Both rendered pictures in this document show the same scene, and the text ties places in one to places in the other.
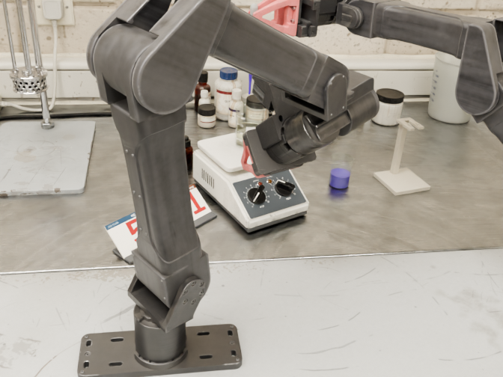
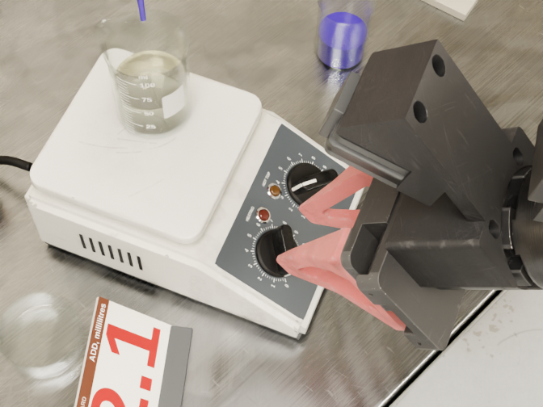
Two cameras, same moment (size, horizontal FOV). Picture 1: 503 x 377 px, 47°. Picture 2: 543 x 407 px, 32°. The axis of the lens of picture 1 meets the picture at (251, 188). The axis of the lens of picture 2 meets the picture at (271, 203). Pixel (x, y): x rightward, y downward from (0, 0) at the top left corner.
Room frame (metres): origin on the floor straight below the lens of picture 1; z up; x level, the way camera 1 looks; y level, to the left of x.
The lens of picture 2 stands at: (0.62, 0.16, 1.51)
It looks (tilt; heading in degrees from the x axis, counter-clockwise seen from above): 61 degrees down; 323
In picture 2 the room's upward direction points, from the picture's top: 3 degrees clockwise
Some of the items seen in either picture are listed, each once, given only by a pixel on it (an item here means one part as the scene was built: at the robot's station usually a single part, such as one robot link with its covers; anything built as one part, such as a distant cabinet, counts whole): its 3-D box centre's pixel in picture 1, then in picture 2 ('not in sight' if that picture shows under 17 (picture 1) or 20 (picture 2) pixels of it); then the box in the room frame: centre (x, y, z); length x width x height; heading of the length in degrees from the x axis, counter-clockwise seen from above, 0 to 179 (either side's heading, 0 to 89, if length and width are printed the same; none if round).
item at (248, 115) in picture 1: (248, 125); (145, 74); (0.96, 0.01, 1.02); 0.06 x 0.05 x 0.08; 36
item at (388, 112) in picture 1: (387, 107); not in sight; (1.31, -0.32, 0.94); 0.07 x 0.07 x 0.07
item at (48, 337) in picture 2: not in sight; (42, 335); (0.89, 0.14, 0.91); 0.06 x 0.06 x 0.02
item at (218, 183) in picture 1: (246, 176); (188, 187); (0.92, 0.01, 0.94); 0.22 x 0.13 x 0.08; 34
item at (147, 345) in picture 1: (160, 330); not in sight; (0.52, 0.10, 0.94); 0.20 x 0.07 x 0.08; 101
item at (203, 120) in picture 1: (206, 116); not in sight; (1.22, 0.11, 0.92); 0.04 x 0.04 x 0.04
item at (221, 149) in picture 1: (239, 149); (149, 140); (0.94, 0.03, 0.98); 0.12 x 0.12 x 0.01; 34
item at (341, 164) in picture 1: (340, 170); (343, 27); (0.98, -0.17, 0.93); 0.04 x 0.04 x 0.06
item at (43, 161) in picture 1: (39, 153); not in sight; (1.02, 0.43, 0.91); 0.30 x 0.20 x 0.01; 11
